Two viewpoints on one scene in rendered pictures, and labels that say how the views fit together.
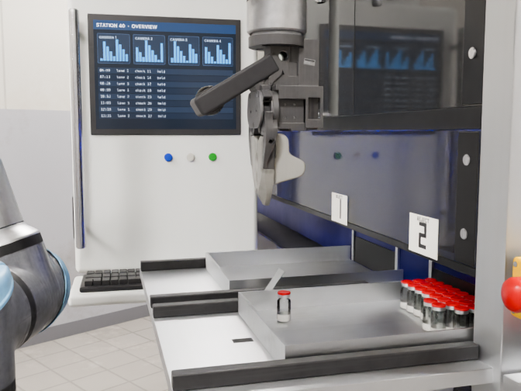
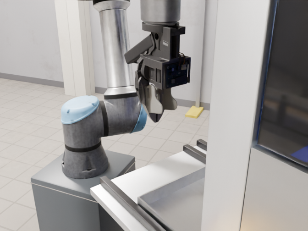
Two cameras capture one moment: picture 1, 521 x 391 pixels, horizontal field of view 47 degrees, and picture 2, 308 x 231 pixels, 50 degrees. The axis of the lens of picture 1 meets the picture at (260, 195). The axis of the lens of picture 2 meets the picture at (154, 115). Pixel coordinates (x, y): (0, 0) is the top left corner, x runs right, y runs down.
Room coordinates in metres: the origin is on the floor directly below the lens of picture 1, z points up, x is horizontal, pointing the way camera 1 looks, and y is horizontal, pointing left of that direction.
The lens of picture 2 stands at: (0.52, -0.62, 1.39)
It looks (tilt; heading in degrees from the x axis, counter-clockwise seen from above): 24 degrees down; 67
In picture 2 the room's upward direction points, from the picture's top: straight up
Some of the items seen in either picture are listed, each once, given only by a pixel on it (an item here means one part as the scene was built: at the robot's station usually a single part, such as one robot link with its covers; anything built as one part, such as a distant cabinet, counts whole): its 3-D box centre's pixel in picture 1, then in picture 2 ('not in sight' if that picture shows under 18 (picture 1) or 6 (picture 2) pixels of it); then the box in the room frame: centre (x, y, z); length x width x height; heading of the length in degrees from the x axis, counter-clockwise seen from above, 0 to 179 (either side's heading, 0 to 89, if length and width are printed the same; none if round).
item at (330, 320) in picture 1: (366, 317); (233, 220); (0.89, -0.16, 0.90); 0.34 x 0.26 x 0.04; 105
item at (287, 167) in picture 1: (282, 170); (155, 106); (0.76, -0.03, 1.13); 0.06 x 0.03 x 0.09; 104
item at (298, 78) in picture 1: (281, 86); (162, 54); (0.78, -0.03, 1.24); 0.09 x 0.08 x 0.12; 104
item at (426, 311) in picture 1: (429, 314); not in sight; (0.88, -0.25, 0.90); 0.02 x 0.02 x 0.05
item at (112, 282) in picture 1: (163, 276); not in sight; (1.48, 0.24, 0.82); 0.40 x 0.14 x 0.02; 103
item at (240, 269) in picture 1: (298, 268); not in sight; (1.22, -0.08, 0.90); 0.34 x 0.26 x 0.04; 104
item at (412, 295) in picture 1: (431, 307); not in sight; (0.92, -0.27, 0.90); 0.18 x 0.02 x 0.05; 15
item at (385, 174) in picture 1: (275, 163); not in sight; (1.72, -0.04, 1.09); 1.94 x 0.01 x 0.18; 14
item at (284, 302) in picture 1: (284, 306); not in sight; (0.92, -0.04, 0.90); 0.02 x 0.02 x 0.04
